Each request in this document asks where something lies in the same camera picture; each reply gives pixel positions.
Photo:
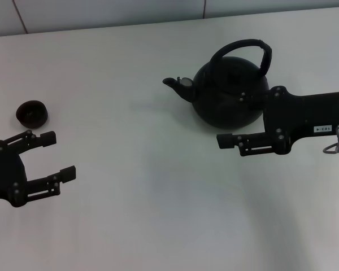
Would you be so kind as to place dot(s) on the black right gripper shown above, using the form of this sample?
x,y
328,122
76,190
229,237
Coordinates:
x,y
299,115

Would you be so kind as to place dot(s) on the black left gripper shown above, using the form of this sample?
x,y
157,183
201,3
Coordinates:
x,y
5,175

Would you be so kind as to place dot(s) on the black round teapot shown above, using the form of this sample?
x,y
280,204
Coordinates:
x,y
223,98

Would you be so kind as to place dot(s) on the black small teacup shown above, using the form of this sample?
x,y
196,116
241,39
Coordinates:
x,y
31,114

